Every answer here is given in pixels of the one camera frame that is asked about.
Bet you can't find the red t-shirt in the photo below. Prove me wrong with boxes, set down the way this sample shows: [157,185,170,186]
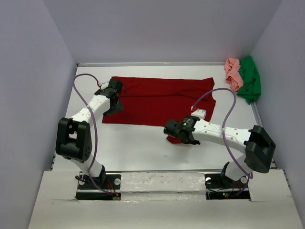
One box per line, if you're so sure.
[102,76,217,145]

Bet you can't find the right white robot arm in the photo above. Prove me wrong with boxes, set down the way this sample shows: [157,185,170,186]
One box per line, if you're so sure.
[163,115,276,187]

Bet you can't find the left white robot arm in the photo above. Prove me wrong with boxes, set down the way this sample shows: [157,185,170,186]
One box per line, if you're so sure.
[55,79,124,188]

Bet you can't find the green t-shirt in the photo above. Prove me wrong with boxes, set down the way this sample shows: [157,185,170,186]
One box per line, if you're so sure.
[237,56,261,104]

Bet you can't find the pink t-shirt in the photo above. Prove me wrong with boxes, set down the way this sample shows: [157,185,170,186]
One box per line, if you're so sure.
[224,58,244,92]

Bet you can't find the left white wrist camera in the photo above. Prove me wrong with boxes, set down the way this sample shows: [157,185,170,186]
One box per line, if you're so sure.
[97,81,109,89]

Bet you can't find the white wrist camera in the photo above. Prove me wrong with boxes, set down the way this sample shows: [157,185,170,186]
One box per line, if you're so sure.
[97,81,109,89]
[191,109,206,119]

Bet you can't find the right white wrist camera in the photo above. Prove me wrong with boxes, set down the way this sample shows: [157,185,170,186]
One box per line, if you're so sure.
[191,109,206,119]

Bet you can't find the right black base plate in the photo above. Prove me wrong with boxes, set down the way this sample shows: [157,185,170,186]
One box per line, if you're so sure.
[205,173,250,200]

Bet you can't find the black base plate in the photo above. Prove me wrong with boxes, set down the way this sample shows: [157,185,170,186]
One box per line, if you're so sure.
[75,172,122,201]
[205,173,250,200]

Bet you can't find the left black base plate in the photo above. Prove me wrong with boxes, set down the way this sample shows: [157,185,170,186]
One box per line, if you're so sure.
[75,172,122,201]

